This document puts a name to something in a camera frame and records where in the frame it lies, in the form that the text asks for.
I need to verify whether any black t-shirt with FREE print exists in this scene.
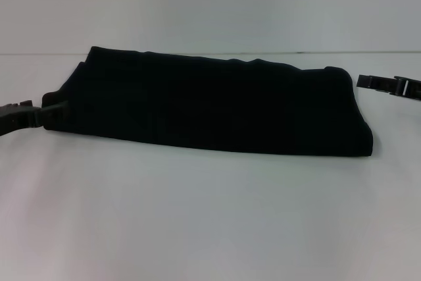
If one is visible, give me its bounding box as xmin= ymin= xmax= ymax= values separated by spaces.
xmin=41 ymin=45 xmax=355 ymax=159

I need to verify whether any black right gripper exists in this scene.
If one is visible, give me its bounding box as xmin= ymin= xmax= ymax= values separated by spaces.
xmin=357 ymin=74 xmax=421 ymax=98

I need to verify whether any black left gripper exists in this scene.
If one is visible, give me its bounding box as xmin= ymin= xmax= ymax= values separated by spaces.
xmin=0 ymin=98 xmax=70 ymax=137

